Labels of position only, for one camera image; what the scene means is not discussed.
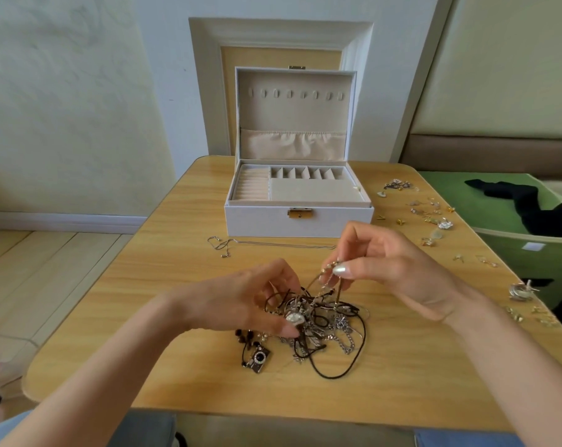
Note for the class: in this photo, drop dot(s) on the beige padded wall panel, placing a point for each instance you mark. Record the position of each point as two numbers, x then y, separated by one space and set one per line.
504 79

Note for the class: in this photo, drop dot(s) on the small earrings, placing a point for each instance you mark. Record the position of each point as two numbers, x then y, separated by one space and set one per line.
394 184

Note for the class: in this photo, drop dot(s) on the person's left hand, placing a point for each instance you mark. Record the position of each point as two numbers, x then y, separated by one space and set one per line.
230 302

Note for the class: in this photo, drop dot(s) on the person's right forearm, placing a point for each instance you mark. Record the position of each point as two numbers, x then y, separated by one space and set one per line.
523 377

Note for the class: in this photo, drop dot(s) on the white jewelry box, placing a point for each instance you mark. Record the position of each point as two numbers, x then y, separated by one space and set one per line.
295 111

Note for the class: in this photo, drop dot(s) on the black cloth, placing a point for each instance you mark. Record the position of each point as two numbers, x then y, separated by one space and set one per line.
537 214

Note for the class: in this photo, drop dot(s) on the person's right hand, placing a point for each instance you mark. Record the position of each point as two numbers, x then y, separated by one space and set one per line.
402 265

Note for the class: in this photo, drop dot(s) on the person's left forearm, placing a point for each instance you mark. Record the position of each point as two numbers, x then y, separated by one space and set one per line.
95 386

